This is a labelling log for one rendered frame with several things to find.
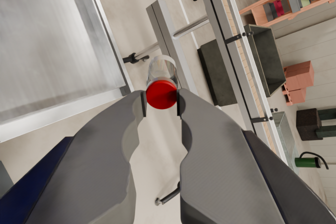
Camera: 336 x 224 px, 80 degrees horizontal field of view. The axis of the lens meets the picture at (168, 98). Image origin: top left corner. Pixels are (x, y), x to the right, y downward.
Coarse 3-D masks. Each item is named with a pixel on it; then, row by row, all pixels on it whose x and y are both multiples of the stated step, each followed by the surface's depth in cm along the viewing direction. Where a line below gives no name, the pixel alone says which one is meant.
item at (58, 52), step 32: (0, 0) 37; (32, 0) 41; (64, 0) 47; (0, 32) 36; (32, 32) 40; (64, 32) 45; (96, 32) 51; (0, 64) 35; (32, 64) 39; (64, 64) 44; (96, 64) 49; (0, 96) 34; (32, 96) 38; (64, 96) 42
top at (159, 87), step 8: (160, 80) 12; (152, 88) 12; (160, 88) 12; (168, 88) 12; (176, 88) 12; (152, 96) 13; (160, 96) 13; (168, 96) 13; (152, 104) 13; (160, 104) 13; (168, 104) 13
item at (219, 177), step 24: (192, 96) 10; (192, 120) 9; (216, 120) 9; (192, 144) 8; (216, 144) 7; (240, 144) 7; (192, 168) 7; (216, 168) 7; (240, 168) 7; (192, 192) 6; (216, 192) 6; (240, 192) 6; (264, 192) 6; (192, 216) 6; (216, 216) 5; (240, 216) 5; (264, 216) 5
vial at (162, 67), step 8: (160, 56) 15; (168, 56) 16; (152, 64) 15; (160, 64) 14; (168, 64) 14; (152, 72) 13; (160, 72) 13; (168, 72) 13; (176, 72) 15; (152, 80) 13; (168, 80) 12; (176, 80) 14
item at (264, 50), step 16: (256, 32) 275; (208, 48) 240; (256, 48) 296; (272, 48) 284; (208, 64) 245; (224, 64) 232; (256, 64) 211; (272, 64) 288; (208, 80) 261; (224, 80) 237; (272, 80) 293; (224, 96) 241
